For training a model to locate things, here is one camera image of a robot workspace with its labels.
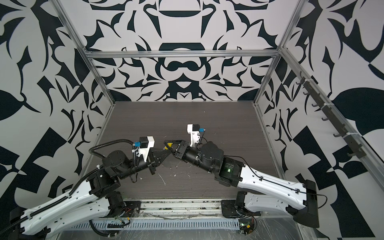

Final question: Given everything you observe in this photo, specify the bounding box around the white slotted cable duct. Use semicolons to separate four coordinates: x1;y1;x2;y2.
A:
68;218;242;231

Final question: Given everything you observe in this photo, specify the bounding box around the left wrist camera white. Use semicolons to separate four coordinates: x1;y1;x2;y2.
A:
132;136;155;162

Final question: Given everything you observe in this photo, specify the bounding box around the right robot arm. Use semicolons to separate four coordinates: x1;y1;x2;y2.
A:
164;140;320;228

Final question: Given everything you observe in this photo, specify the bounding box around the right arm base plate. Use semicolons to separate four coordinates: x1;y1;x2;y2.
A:
221;200;255;219

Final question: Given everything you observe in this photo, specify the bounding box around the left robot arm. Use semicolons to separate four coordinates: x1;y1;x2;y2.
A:
1;150;171;240

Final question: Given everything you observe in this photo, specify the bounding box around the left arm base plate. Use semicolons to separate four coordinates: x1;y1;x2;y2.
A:
106;201;142;218

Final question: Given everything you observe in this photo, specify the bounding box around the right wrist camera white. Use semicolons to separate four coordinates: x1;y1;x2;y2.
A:
187;124;206;148

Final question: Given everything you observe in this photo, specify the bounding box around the black wall hook rail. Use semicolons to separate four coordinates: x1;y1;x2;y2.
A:
297;74;367;159

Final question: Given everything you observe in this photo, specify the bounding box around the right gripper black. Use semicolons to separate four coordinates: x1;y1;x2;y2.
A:
167;138;218;174

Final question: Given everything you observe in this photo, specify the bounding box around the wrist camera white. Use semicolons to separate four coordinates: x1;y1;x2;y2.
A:
187;124;206;148
132;136;155;162

